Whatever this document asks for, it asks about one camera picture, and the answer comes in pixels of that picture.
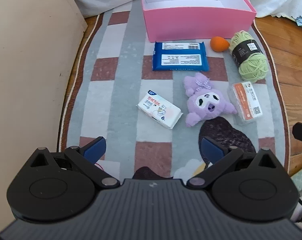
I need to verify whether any green yarn ball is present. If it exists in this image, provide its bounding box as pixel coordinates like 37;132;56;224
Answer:
228;30;269;83

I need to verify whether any purple plush toy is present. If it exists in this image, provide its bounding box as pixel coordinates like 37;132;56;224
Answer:
183;72;238;128

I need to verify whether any pink cardboard box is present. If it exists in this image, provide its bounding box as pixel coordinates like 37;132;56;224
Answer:
140;0;257;42

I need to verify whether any checkered grey and red rug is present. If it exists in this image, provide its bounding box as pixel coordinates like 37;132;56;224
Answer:
57;4;291;180

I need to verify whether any blue wet wipes pack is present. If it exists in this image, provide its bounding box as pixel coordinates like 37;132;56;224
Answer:
152;41;210;72

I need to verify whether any clear box with orange label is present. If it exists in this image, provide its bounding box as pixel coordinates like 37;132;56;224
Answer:
227;81;263;125

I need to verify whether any white tissue pack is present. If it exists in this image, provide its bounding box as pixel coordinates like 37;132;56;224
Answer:
136;89;183;130

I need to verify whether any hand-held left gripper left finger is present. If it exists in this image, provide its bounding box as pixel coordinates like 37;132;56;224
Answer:
28;136;120;187

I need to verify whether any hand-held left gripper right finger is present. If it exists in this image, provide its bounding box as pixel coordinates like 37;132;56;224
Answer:
186;136;278;189

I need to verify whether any pale teal mat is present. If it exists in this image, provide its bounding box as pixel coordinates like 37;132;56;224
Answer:
290;165;302;200

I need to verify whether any orange egg-shaped sponge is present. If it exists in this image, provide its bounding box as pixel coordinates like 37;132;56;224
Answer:
210;36;231;53

